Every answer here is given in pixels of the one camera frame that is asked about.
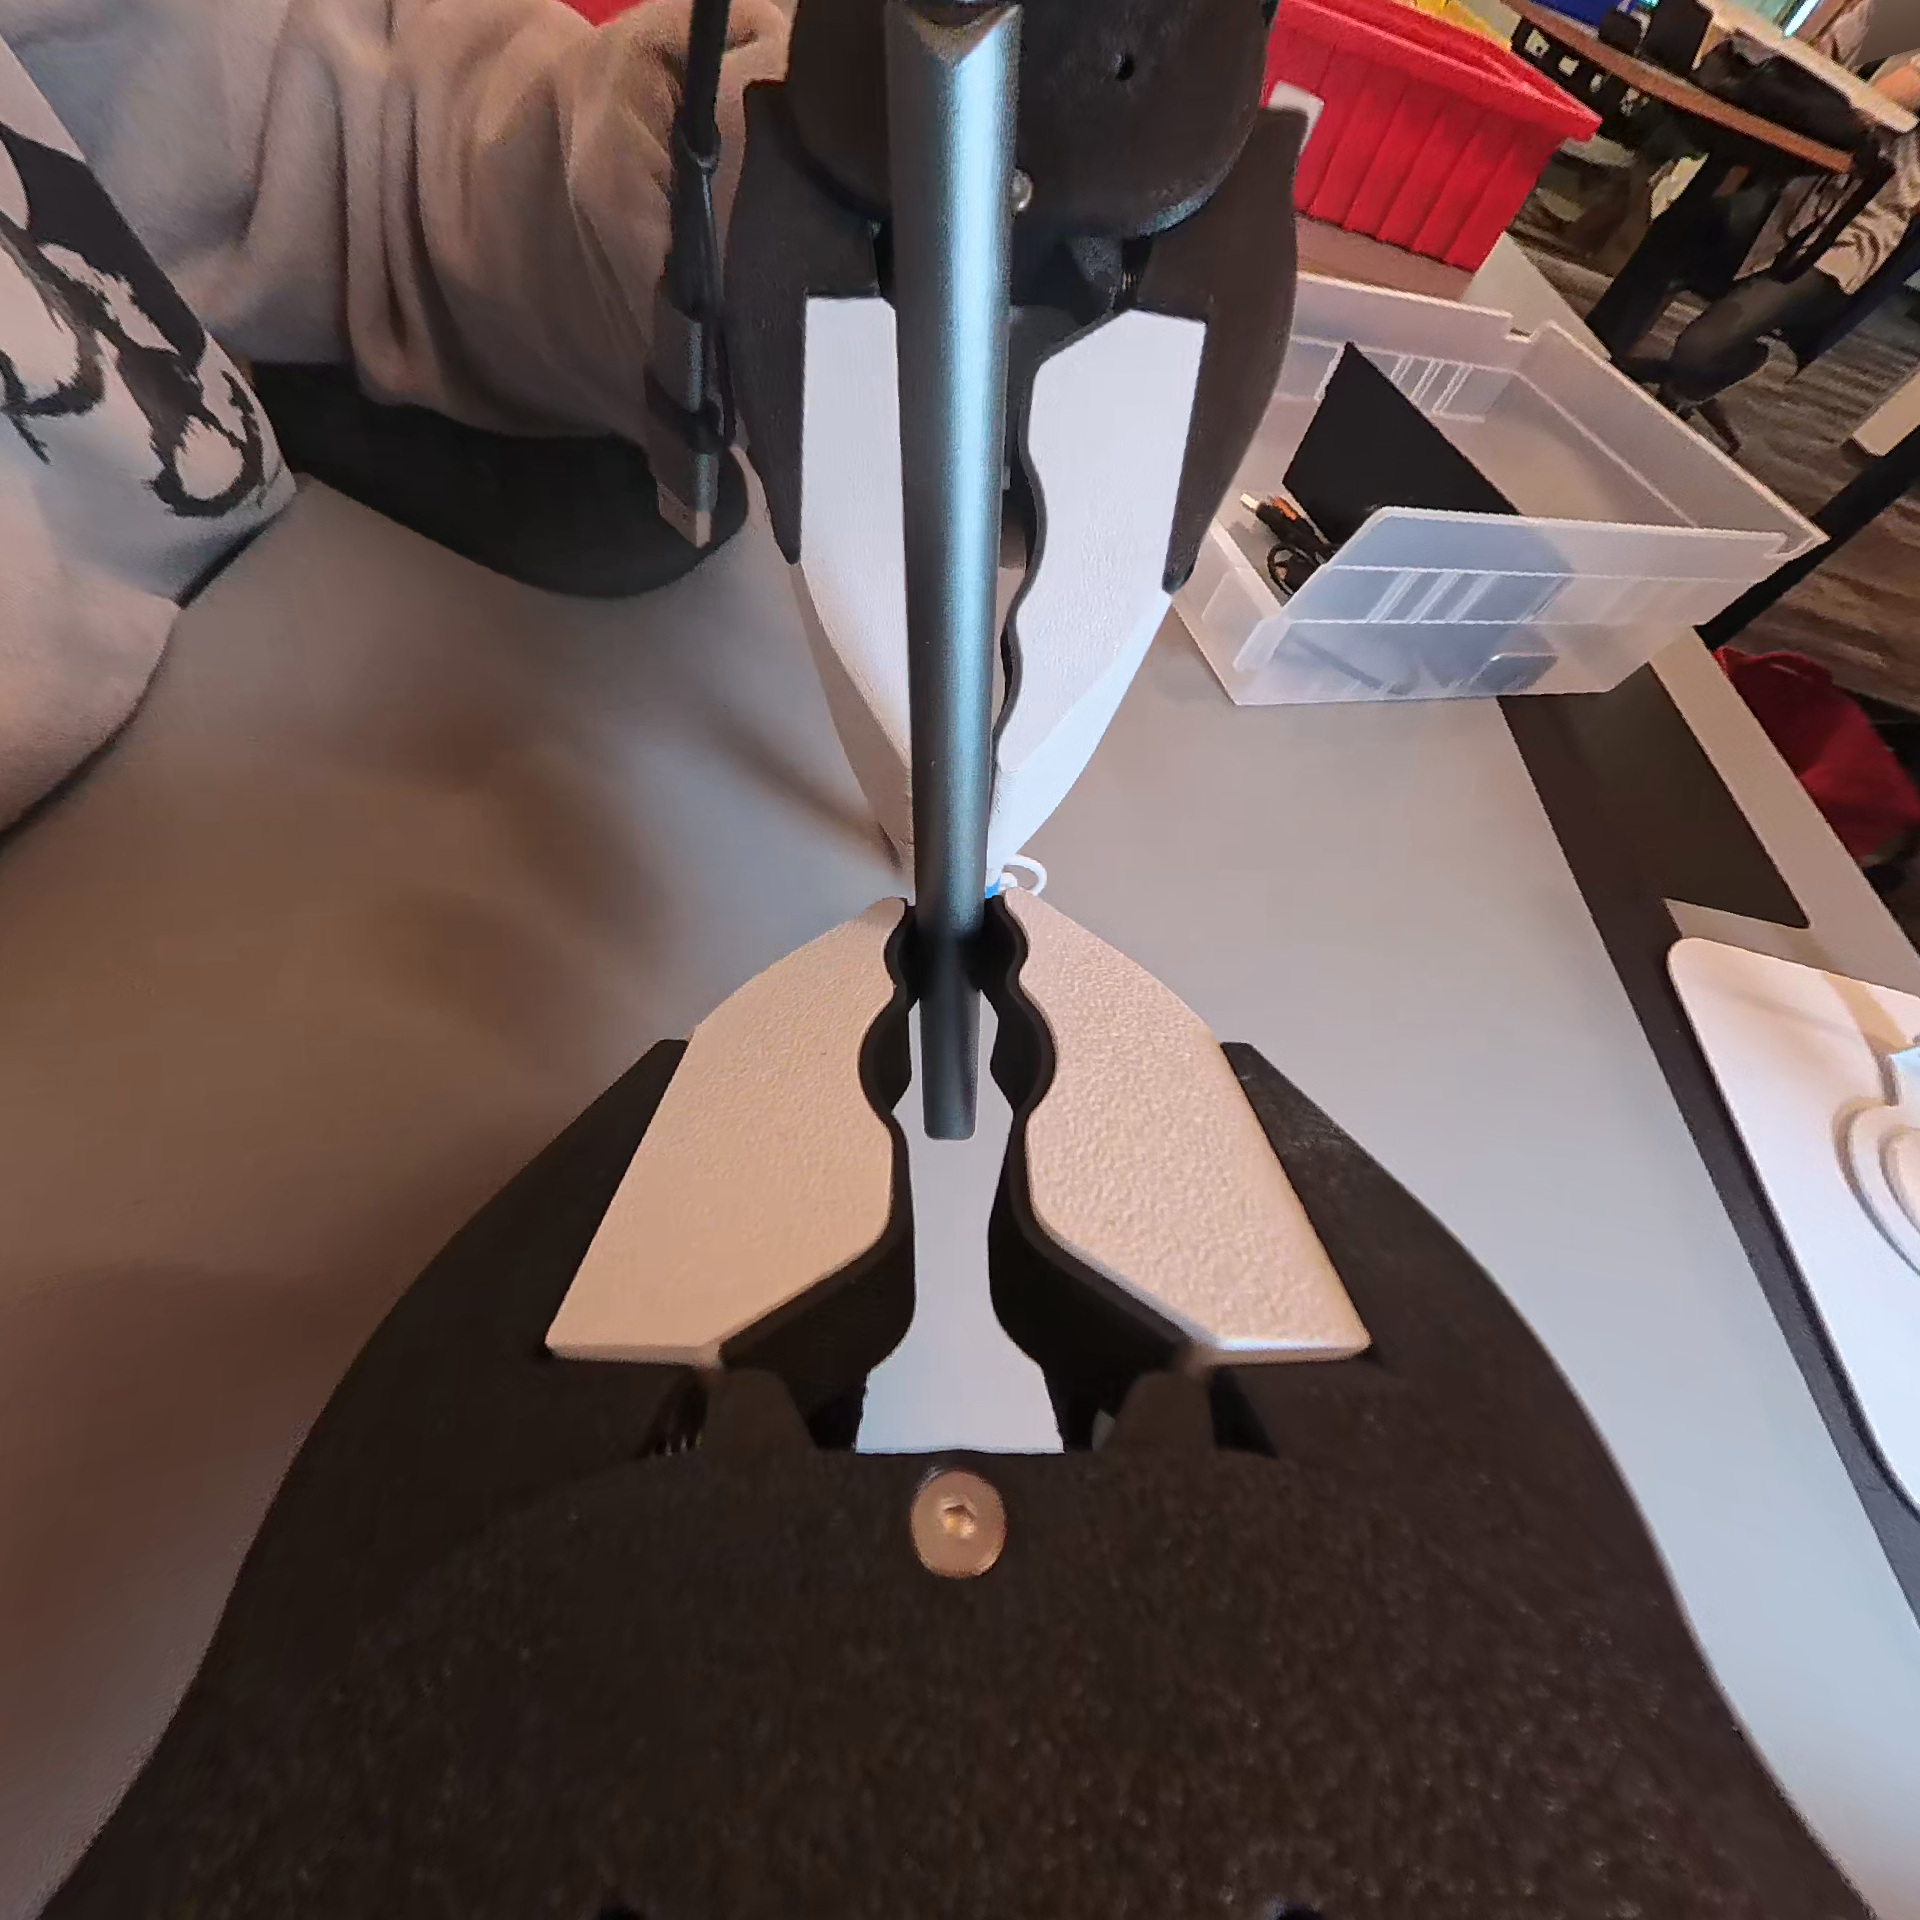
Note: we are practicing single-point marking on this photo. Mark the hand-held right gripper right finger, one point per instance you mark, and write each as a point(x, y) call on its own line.
point(1169, 1174)

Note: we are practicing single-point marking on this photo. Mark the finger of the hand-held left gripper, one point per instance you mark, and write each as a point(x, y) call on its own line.
point(1112, 511)
point(854, 529)

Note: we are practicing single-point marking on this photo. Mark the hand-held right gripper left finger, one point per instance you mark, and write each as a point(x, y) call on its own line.
point(738, 1174)

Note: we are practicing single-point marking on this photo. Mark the person's grey printed sweatshirt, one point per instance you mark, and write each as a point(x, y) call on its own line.
point(88, 496)

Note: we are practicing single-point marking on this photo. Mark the black tablet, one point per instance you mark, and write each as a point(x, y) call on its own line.
point(1384, 455)

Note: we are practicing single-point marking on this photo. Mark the white moulded tray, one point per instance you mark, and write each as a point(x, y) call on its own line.
point(1785, 1114)

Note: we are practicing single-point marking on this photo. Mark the red plastic bin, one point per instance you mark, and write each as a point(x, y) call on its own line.
point(1410, 138)

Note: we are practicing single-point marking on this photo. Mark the black metal rod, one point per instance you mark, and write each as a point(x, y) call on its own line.
point(1819, 537)

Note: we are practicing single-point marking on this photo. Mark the red cloth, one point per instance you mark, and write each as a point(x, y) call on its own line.
point(1829, 747)

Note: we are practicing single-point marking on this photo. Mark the clear plastic bin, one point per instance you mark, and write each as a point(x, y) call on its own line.
point(1623, 455)

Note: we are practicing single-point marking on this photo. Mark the wooden table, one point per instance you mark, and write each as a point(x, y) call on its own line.
point(1695, 90)

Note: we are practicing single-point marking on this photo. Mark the grey metal rod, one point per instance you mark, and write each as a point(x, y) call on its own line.
point(946, 602)

